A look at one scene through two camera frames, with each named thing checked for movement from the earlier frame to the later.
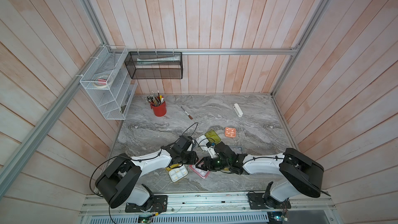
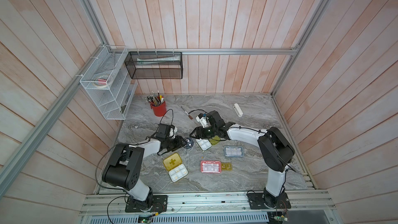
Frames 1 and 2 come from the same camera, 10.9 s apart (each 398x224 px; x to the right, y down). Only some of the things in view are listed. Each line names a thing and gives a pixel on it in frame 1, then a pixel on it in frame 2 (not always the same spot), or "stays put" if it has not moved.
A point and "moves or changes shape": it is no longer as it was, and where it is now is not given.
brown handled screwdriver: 189,116 stays put
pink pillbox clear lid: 202,173 moves or changes shape
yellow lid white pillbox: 176,171 stays put
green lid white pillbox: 210,137 stays put
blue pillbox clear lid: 237,150 stays put
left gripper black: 193,156 → 179,144
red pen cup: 160,110 stays put
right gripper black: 205,160 → 199,130
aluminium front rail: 212,204 stays put
